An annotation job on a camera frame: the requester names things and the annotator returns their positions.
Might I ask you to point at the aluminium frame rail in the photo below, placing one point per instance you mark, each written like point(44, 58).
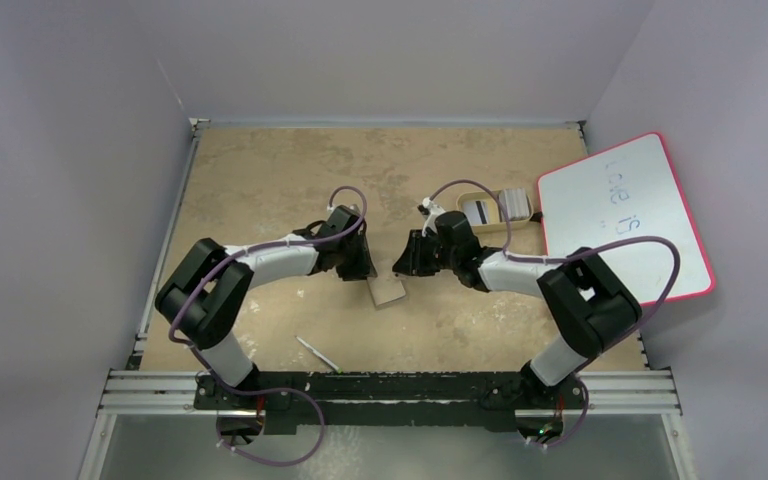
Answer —
point(173, 393)

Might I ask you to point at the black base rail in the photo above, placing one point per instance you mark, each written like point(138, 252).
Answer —
point(495, 401)

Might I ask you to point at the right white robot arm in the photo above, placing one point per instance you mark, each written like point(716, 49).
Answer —
point(588, 303)

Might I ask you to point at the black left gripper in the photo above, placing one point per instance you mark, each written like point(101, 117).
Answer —
point(362, 269)

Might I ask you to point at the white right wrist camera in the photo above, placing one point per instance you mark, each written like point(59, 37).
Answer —
point(430, 211)

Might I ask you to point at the stack of white cards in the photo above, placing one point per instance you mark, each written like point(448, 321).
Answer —
point(500, 205)

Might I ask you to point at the silver pen on table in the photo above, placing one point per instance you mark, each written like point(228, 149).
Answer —
point(319, 355)

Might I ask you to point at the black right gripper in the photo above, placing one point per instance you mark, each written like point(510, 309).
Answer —
point(415, 252)

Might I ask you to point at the pink framed whiteboard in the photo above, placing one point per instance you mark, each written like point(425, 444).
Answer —
point(626, 191)

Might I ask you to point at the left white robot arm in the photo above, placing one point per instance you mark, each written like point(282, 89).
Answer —
point(202, 298)

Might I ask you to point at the beige oval card tray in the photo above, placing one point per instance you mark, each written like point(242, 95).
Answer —
point(483, 226)

